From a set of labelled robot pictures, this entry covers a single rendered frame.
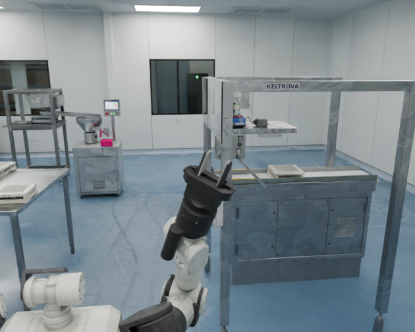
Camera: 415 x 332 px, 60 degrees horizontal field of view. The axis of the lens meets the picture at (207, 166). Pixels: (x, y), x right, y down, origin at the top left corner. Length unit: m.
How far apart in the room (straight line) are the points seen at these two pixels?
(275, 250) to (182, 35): 5.66
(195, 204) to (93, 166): 4.57
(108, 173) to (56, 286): 4.56
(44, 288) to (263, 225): 2.42
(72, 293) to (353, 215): 2.81
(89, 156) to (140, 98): 2.94
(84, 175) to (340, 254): 3.56
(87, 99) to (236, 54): 3.26
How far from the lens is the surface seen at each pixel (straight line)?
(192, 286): 1.09
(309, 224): 3.23
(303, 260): 3.36
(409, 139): 2.49
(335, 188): 3.14
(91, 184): 5.44
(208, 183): 0.81
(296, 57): 8.47
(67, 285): 0.84
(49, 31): 8.24
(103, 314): 0.92
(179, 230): 0.87
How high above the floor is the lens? 1.82
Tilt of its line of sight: 15 degrees down
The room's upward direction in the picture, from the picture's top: straight up
